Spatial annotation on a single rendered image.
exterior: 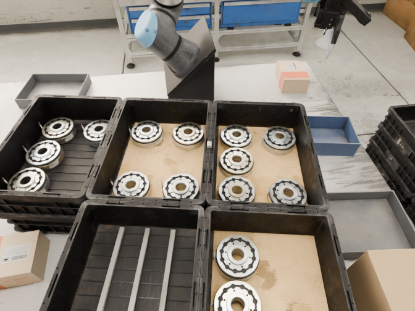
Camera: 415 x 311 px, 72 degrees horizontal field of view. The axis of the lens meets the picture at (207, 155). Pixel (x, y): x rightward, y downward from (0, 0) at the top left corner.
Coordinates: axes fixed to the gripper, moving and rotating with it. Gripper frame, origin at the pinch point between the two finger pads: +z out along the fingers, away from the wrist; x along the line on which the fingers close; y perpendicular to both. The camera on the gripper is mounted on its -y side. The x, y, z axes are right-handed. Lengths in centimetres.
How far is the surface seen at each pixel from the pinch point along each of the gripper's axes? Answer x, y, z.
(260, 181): 50, 16, 15
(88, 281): 86, 54, 13
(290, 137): 32.5, 8.3, 13.1
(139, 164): 51, 54, 16
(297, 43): -167, -17, 104
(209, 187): 61, 30, 4
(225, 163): 47, 28, 12
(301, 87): -13.1, 0.3, 29.9
